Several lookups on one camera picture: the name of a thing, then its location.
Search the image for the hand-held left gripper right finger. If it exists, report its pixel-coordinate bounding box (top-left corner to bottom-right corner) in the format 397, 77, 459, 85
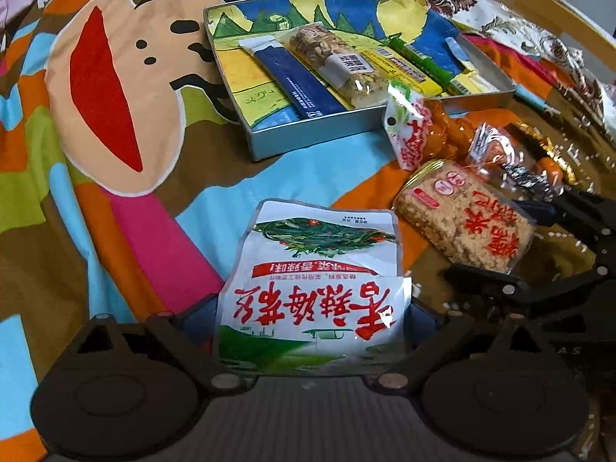
375, 301, 569, 390

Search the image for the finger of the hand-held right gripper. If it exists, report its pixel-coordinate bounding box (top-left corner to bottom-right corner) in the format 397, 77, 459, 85
517, 190, 616, 253
443, 264, 616, 321

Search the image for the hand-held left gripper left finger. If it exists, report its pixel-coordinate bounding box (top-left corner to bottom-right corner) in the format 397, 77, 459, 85
45, 298, 251, 392

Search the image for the gold foil snack packet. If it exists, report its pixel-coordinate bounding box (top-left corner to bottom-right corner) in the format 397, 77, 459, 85
510, 122, 578, 186

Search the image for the puffed rice cracker packet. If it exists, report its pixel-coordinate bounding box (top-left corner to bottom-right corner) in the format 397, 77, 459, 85
392, 159, 537, 275

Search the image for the clear packet with dark snack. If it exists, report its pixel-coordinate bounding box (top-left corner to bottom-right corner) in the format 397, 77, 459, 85
464, 122, 561, 200

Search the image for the white green seaweed packet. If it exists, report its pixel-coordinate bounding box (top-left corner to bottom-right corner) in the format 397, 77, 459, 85
214, 199, 415, 376

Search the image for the orange tofu snack packet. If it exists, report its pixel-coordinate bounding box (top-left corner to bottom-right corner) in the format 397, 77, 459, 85
382, 82, 475, 169

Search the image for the yellow snack bar packet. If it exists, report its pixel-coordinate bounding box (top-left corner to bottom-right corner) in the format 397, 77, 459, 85
361, 47, 486, 99

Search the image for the green stick packet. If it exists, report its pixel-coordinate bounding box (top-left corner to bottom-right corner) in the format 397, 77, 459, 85
389, 37, 463, 96

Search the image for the dinosaur print metal tray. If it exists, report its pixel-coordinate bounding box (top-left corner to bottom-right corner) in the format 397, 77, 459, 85
203, 0, 518, 162

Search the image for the clear nut bar packet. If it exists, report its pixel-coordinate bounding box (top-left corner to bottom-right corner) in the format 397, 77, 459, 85
281, 24, 390, 109

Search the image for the blue stick packet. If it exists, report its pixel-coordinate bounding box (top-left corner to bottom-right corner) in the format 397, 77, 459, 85
239, 38, 350, 121

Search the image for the cartoon monkey printed blanket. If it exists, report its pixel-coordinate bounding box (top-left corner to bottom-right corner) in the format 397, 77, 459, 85
0, 0, 616, 395

